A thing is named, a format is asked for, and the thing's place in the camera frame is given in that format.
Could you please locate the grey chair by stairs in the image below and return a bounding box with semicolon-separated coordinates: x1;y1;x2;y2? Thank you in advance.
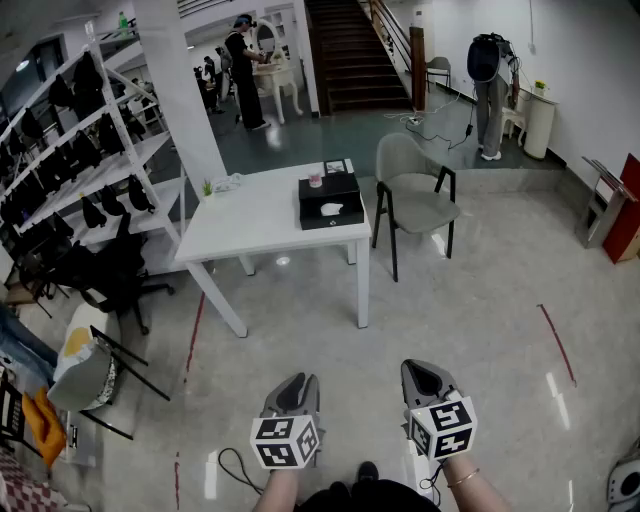
425;55;453;94

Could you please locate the white power strip with cables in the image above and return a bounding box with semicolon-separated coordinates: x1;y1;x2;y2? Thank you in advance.
383;110;427;127

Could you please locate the tipped grey chair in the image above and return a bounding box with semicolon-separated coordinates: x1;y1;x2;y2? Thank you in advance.
46;301;172;442

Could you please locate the dark wooden staircase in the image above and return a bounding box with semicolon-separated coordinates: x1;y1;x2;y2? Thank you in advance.
303;0;428;117

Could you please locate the white metal shelf rack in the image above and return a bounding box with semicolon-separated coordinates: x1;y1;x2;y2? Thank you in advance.
0;19;189;254

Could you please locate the white wet wipes packet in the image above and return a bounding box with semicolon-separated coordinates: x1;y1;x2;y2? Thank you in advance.
211;172;244;193

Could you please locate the grey chair with black legs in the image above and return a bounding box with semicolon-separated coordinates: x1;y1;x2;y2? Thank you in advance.
370;131;462;283

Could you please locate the black tissue box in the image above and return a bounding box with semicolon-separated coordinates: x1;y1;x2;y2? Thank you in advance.
297;171;367;232

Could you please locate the person's black trousers and shoe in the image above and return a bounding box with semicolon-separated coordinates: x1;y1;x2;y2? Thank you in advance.
298;459;442;512

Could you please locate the white round pedestal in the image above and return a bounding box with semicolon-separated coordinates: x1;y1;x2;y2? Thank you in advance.
521;89;560;162

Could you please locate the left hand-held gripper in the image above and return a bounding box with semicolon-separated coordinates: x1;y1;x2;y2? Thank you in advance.
249;372;326;472

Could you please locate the white and grey device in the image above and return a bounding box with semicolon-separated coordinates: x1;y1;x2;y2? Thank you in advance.
606;438;640;512

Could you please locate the row of black bags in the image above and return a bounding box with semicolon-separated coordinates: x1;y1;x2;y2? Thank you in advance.
0;49;157;241

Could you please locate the white pillar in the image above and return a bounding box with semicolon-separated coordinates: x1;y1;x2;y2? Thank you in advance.
131;0;230;187

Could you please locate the grey metal stand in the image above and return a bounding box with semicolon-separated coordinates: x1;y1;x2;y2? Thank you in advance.
573;155;639;250

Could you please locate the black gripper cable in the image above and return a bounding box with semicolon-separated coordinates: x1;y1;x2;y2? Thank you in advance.
418;458;448;507

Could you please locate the white dressing table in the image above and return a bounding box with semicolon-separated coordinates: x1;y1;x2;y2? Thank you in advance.
251;18;305;126

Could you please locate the person's left forearm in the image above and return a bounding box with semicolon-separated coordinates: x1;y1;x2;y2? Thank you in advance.
252;467;302;512

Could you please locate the person's right forearm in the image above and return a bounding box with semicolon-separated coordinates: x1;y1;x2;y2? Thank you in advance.
442;453;512;512

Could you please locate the red checkered cloth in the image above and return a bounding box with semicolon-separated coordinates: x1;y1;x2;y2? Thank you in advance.
0;447;67;512

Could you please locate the red board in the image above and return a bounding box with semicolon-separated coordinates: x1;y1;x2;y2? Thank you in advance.
601;152;640;265

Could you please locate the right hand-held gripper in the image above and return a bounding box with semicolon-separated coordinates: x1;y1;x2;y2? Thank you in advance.
400;358;479;462

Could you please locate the orange cushion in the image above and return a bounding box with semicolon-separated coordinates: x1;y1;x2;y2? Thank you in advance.
20;386;68;470

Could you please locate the gold bracelet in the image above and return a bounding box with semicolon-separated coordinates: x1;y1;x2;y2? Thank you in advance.
446;467;482;489

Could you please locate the black office chair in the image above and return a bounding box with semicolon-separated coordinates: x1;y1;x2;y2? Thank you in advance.
47;211;177;337

